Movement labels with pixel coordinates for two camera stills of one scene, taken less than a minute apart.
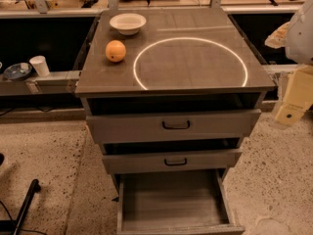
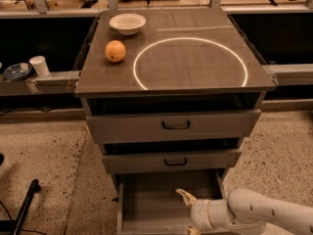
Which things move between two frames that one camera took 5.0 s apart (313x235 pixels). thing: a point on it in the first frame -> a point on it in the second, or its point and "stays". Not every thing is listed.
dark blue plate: (18, 71) stays
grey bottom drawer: (174, 202) stays
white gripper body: (301, 38) -> (198, 213)
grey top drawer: (173, 126) stays
